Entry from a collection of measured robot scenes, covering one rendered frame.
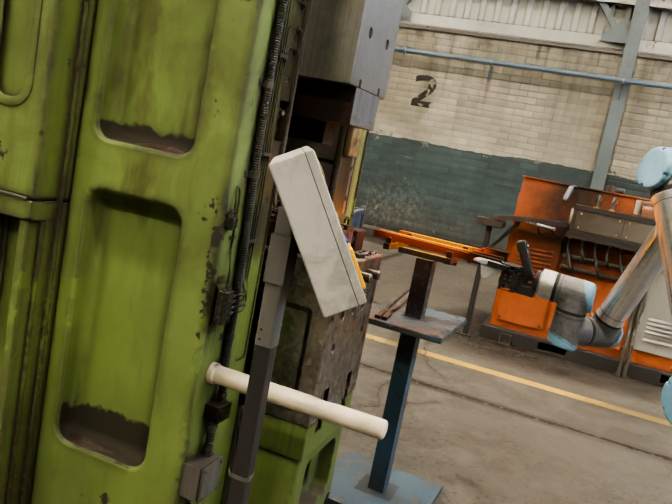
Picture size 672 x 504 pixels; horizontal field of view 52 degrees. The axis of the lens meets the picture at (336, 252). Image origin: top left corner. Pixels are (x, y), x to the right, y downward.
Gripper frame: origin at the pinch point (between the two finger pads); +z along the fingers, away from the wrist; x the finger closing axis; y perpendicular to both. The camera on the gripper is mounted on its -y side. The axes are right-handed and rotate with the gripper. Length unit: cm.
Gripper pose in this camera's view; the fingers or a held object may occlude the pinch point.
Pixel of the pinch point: (478, 257)
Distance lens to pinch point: 223.3
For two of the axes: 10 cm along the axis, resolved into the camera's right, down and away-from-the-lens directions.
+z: -8.9, -2.8, 3.5
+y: -2.3, 9.6, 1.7
